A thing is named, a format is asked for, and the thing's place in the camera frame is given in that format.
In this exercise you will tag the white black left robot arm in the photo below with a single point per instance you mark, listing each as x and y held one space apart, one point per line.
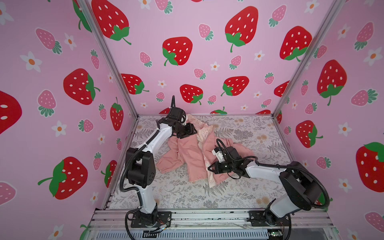
140 170

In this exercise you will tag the aluminium frame corner post right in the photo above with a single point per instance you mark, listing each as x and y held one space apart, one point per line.
321 33

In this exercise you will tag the aluminium frame corner post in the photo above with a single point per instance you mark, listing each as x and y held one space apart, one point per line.
321 33
90 18

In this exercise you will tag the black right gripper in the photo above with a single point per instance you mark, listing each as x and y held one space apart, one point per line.
216 168

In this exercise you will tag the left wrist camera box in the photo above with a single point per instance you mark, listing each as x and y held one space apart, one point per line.
178 115

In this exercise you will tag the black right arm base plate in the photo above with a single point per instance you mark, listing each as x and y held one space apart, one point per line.
262 219

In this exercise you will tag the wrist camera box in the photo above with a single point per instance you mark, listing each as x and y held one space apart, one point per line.
178 115
222 155

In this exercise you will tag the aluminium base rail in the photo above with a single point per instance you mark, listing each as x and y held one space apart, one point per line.
213 224

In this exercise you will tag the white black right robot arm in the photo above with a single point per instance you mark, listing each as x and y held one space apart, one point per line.
303 190

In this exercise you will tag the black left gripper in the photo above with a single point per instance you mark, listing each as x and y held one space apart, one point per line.
189 127

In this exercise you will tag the aluminium frame corner post left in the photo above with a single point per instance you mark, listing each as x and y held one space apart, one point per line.
90 18

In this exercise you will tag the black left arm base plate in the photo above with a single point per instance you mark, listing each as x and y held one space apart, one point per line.
155 220

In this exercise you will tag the pink Snoopy hooded jacket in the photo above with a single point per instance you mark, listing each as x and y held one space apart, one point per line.
196 152

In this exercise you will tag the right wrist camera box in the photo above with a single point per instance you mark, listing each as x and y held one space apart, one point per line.
222 155

